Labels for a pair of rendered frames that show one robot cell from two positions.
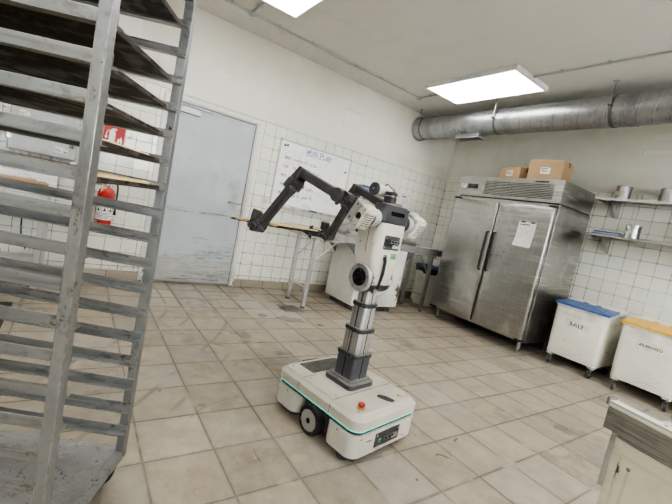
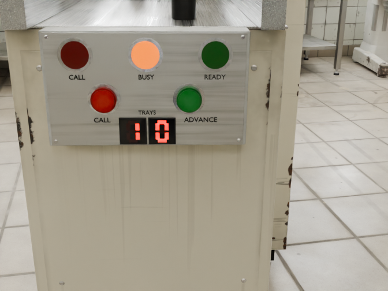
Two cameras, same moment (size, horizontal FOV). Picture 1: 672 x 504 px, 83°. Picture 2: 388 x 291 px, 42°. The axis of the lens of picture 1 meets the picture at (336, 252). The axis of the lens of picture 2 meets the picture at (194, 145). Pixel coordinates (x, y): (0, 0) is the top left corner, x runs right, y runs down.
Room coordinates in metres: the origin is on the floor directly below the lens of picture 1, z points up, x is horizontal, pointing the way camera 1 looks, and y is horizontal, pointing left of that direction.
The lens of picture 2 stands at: (1.37, -0.50, 0.93)
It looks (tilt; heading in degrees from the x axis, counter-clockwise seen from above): 21 degrees down; 204
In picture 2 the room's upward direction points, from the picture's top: straight up
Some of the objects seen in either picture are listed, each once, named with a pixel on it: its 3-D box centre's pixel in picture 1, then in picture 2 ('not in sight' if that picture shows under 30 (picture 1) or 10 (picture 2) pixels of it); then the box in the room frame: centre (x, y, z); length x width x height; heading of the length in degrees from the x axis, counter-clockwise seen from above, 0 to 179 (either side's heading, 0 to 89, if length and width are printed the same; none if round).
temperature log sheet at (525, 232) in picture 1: (524, 234); not in sight; (4.47, -2.12, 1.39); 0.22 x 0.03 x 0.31; 35
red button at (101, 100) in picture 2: not in sight; (104, 99); (0.88, -0.83, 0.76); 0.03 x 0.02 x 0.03; 116
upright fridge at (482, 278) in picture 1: (503, 259); not in sight; (5.06, -2.22, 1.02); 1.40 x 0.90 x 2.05; 35
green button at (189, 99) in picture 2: not in sight; (189, 99); (0.84, -0.74, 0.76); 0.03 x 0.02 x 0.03; 116
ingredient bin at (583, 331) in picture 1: (584, 336); not in sight; (4.24, -2.97, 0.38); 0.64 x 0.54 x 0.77; 128
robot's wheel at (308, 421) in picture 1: (311, 419); not in sight; (1.91, -0.06, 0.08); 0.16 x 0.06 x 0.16; 45
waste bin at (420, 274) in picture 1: (428, 284); not in sight; (6.23, -1.62, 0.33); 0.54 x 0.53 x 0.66; 35
